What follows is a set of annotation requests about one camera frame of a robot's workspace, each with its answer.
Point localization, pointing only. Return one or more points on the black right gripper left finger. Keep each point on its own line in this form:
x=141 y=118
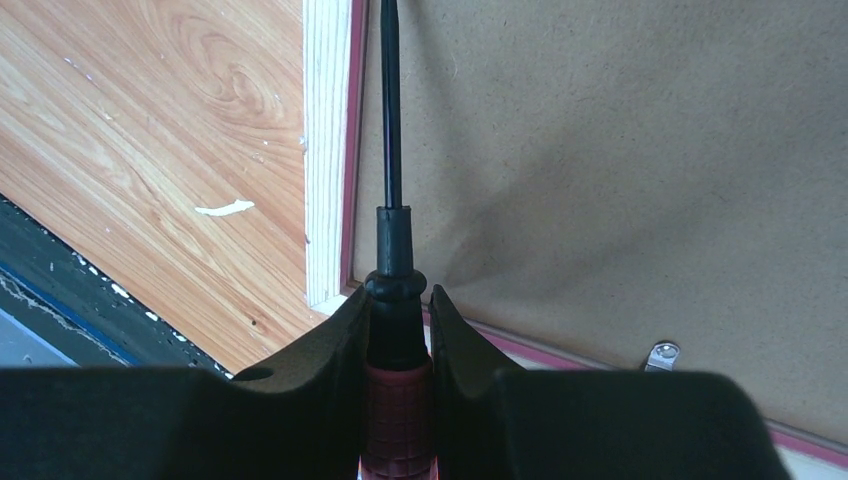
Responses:
x=294 y=415

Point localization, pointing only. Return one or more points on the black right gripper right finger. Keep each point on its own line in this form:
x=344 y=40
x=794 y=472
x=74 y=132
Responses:
x=498 y=420

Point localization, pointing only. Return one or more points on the pink handled screwdriver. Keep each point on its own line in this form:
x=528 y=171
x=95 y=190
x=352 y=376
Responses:
x=398 y=406

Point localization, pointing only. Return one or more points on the pink picture frame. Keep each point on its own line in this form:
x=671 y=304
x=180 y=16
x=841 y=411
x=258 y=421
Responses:
x=334 y=51

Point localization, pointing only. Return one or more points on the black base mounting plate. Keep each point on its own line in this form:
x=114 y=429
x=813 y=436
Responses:
x=65 y=299

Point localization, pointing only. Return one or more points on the brown frame backing board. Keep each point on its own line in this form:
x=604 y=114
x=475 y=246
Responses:
x=598 y=176

